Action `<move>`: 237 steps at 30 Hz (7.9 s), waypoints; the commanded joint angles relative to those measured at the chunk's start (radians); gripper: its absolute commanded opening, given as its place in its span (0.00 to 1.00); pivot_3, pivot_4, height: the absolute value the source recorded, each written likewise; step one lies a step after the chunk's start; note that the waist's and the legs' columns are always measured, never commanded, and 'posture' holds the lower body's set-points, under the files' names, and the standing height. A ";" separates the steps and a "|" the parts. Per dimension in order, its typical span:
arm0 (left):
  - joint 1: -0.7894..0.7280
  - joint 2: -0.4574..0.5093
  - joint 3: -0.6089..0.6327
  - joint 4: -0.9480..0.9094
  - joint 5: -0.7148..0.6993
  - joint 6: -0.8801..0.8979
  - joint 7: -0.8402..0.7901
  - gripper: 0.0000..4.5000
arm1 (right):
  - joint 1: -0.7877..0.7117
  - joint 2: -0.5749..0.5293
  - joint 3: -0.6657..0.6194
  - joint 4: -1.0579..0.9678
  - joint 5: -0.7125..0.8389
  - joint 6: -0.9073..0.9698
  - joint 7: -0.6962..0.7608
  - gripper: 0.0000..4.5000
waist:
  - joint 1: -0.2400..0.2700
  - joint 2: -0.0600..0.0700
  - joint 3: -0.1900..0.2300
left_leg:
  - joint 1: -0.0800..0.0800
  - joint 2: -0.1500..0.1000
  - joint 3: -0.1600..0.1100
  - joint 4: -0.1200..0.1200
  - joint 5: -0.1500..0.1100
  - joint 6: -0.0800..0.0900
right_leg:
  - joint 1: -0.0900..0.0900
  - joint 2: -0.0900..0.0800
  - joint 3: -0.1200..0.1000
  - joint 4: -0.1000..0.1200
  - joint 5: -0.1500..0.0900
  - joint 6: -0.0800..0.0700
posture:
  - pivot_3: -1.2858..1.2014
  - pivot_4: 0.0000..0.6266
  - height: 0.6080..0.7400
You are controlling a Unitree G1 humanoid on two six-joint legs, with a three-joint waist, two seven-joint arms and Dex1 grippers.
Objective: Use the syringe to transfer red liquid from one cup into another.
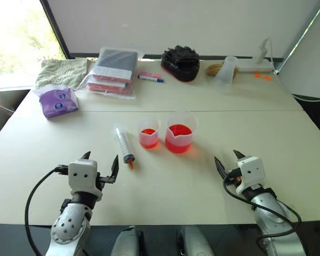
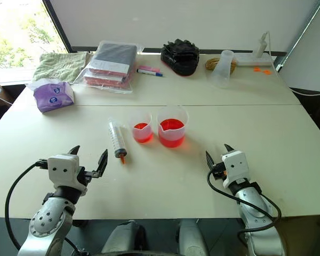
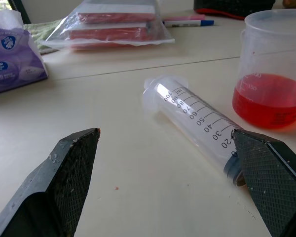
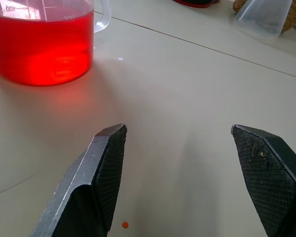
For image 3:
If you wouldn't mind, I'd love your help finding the black case red trim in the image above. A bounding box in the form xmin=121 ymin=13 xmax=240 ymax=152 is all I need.
xmin=193 ymin=0 xmax=277 ymax=20

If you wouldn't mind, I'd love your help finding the clear plastic zip bag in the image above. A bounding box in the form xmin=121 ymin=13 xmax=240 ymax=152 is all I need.
xmin=38 ymin=0 xmax=176 ymax=51

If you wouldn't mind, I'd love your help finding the pink marker pen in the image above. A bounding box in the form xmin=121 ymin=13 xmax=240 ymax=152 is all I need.
xmin=162 ymin=14 xmax=206 ymax=22

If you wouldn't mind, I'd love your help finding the red white notepad stack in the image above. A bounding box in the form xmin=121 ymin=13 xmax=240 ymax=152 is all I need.
xmin=77 ymin=0 xmax=156 ymax=24
xmin=68 ymin=22 xmax=153 ymax=50

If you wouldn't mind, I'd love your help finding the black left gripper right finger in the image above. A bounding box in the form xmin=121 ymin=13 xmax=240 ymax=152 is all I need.
xmin=231 ymin=128 xmax=296 ymax=237

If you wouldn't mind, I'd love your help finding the large clear plastic syringe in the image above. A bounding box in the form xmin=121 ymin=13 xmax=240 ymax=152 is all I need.
xmin=142 ymin=75 xmax=247 ymax=188

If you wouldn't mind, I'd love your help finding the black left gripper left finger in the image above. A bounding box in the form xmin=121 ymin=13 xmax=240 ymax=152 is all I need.
xmin=0 ymin=127 xmax=101 ymax=237

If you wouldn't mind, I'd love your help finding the beaker with red liquid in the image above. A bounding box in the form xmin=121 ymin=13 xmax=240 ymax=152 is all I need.
xmin=231 ymin=8 xmax=296 ymax=129

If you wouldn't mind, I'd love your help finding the purple tissue pack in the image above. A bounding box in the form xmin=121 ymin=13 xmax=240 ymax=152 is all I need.
xmin=0 ymin=9 xmax=49 ymax=96

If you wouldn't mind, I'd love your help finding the white marker blue cap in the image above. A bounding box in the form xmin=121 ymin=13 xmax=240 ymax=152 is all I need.
xmin=162 ymin=19 xmax=215 ymax=27

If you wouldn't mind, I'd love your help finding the green cloth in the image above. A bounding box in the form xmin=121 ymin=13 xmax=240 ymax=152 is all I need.
xmin=23 ymin=19 xmax=64 ymax=54

